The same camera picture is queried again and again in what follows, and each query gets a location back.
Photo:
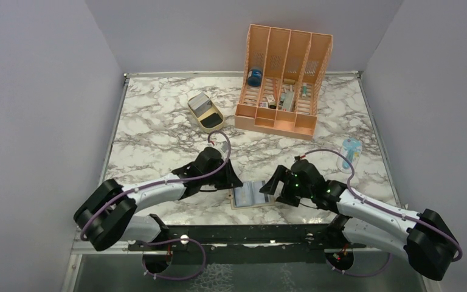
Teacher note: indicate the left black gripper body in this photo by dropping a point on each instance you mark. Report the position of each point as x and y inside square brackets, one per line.
[221, 179]

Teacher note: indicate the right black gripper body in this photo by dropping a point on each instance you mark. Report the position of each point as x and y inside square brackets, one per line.
[291, 191]

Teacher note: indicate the beige leather card holder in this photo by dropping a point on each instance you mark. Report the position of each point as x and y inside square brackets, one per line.
[248, 196]

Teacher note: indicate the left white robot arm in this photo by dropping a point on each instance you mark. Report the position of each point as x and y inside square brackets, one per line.
[107, 216]

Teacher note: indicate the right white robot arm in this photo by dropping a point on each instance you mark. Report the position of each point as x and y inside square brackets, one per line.
[421, 238]

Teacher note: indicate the beige tray with cards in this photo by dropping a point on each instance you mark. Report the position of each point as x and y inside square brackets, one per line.
[214, 109]

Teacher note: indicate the white card stack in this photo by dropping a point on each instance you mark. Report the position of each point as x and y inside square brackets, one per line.
[200, 104]

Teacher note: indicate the blue packaged item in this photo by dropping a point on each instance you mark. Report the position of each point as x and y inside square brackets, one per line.
[351, 149]

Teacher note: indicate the small items in organizer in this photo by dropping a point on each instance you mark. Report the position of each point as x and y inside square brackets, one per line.
[285, 100]

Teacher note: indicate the white tube in organizer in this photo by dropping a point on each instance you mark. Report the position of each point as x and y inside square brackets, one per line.
[304, 90]

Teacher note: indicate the blue round jar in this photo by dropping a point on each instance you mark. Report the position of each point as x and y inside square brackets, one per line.
[254, 76]

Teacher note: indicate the orange plastic desk organizer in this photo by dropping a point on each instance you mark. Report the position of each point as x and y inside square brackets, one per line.
[286, 56]

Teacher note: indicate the black mounting base rail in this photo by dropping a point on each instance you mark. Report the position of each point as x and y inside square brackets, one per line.
[239, 244]

